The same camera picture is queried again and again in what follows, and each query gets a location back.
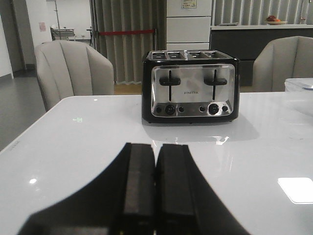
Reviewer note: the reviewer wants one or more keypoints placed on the white refrigerator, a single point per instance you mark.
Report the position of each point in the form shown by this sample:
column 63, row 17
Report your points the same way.
column 188, row 24

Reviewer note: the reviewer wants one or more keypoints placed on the beige armchair on left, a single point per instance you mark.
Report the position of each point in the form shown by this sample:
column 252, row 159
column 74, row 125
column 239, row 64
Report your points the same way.
column 71, row 68

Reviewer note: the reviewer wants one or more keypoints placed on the black and chrome toaster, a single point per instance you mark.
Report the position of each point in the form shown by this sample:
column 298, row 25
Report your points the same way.
column 190, row 86

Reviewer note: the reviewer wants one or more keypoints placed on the clear plastic food container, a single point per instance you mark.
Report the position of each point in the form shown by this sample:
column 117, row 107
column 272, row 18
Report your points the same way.
column 299, row 85

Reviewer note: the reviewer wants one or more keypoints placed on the metal cart in background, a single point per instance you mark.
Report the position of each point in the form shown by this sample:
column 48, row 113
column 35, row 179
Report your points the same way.
column 58, row 33

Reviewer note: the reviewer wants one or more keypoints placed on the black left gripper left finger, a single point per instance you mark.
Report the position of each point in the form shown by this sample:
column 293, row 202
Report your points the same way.
column 119, row 201

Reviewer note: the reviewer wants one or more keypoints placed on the fruit plate on counter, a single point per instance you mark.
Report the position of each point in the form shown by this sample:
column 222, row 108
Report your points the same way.
column 272, row 20

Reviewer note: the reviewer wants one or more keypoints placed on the beige armchair on right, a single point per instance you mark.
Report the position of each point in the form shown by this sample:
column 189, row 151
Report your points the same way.
column 283, row 58

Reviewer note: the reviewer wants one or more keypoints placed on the dark kitchen counter cabinet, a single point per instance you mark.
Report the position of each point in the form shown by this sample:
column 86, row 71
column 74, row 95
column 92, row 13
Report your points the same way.
column 245, row 42

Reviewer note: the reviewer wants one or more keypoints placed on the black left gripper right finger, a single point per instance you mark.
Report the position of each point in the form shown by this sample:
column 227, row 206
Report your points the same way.
column 186, row 204

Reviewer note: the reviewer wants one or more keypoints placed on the beige armchair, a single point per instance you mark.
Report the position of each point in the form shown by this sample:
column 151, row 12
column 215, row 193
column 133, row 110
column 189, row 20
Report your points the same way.
column 71, row 68
column 283, row 58

